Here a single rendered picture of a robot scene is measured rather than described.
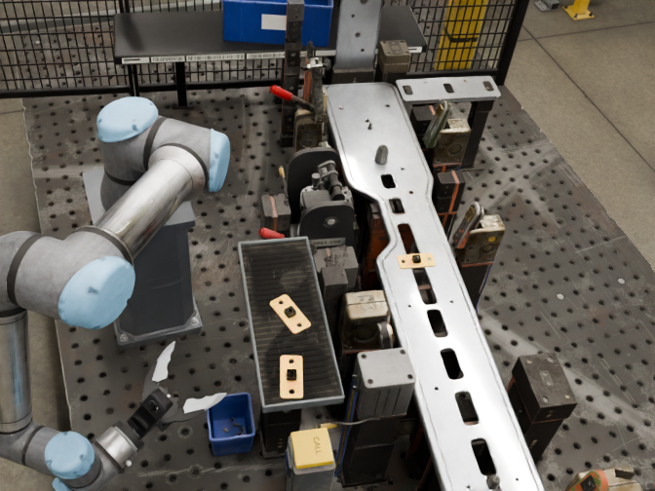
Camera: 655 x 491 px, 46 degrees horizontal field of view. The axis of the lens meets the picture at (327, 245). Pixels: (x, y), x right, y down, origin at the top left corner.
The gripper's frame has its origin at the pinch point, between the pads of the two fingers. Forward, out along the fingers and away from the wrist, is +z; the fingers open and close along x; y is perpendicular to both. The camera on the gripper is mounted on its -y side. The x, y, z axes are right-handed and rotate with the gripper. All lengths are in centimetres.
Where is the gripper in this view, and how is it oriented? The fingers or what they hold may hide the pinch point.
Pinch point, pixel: (201, 365)
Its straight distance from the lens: 160.3
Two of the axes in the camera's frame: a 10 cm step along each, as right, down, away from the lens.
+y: -2.1, 3.7, 9.0
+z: 6.6, -6.2, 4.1
